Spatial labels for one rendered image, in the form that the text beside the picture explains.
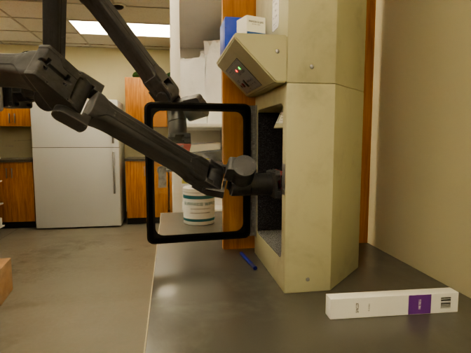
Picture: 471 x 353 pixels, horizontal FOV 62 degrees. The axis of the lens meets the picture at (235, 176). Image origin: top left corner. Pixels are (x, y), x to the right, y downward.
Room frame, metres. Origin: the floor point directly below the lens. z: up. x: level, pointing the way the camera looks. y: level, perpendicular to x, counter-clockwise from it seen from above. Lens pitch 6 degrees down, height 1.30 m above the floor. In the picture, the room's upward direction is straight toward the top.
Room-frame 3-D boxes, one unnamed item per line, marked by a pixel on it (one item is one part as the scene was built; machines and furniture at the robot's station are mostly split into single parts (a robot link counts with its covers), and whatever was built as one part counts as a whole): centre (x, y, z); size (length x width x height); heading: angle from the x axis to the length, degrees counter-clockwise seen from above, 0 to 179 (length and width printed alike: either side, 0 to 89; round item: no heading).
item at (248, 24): (0.96, -0.04, 1.54); 0.05 x 0.05 x 0.06; 27
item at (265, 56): (1.01, -0.03, 1.46); 0.32 x 0.12 x 0.10; 9
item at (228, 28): (1.09, -0.01, 1.56); 0.10 x 0.10 x 0.09; 9
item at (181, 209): (1.12, 0.10, 1.19); 0.30 x 0.01 x 0.40; 104
